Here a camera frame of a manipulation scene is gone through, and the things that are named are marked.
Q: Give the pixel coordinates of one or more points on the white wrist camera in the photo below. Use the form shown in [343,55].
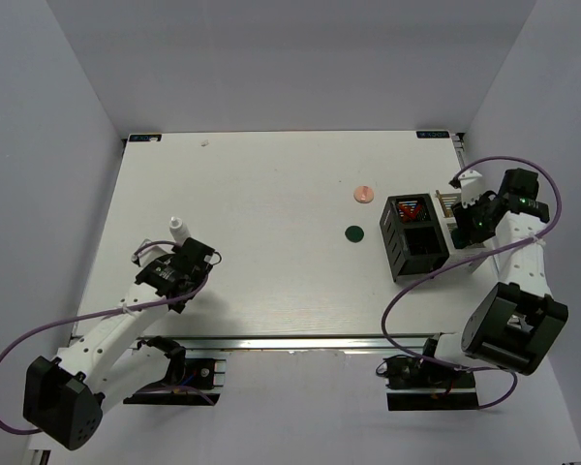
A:
[150,250]
[471,185]

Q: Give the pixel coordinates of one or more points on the blue corner sticker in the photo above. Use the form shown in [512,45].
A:
[432,134]
[133,138]

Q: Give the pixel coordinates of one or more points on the white bottle blue label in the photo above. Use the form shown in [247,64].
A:
[178,230]

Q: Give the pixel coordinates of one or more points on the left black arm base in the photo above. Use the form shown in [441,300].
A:
[194,378]

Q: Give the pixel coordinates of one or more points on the pink powder puff with ribbon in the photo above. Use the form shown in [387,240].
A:
[363,194]

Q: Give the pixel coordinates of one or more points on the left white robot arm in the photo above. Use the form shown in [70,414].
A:
[67,396]

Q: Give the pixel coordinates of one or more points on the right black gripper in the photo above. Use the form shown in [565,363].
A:
[466,232]

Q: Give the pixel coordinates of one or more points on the left blue corner sticker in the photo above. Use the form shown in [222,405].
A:
[133,138]

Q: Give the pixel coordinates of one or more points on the white slotted organizer box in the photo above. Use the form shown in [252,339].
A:
[448,225]

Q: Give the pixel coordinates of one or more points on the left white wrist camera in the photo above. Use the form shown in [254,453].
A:
[150,250]

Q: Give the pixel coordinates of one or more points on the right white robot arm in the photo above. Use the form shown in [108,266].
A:
[516,324]

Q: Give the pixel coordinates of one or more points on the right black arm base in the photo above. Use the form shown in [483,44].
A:
[416,382]

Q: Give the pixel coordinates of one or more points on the right blue corner sticker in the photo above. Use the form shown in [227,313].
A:
[432,134]

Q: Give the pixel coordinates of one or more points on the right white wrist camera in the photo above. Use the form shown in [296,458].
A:
[471,185]

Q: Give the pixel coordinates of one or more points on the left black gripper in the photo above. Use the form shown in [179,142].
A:
[179,306]

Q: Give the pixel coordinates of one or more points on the wooden stick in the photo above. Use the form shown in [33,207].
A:
[453,199]
[439,201]

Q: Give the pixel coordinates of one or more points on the aluminium table rail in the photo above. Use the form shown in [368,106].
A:
[284,343]

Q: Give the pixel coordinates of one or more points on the dark red lip gloss tube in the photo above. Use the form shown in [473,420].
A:
[415,212]

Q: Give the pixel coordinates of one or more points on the black slotted organizer box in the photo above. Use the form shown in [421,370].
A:
[414,247]

